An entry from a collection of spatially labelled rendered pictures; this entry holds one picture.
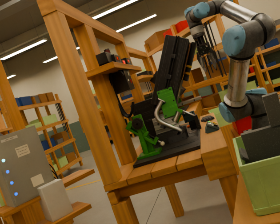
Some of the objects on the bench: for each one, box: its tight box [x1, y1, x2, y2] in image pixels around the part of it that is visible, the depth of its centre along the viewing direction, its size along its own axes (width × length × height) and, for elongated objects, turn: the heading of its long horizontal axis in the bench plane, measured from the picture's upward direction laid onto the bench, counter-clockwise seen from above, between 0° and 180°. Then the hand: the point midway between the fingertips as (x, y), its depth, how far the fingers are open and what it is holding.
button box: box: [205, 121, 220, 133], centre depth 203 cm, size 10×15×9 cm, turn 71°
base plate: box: [133, 120, 200, 168], centre depth 228 cm, size 42×110×2 cm, turn 71°
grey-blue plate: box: [182, 110, 197, 130], centre depth 233 cm, size 10×2×14 cm, turn 161°
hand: (210, 68), depth 170 cm, fingers open, 4 cm apart
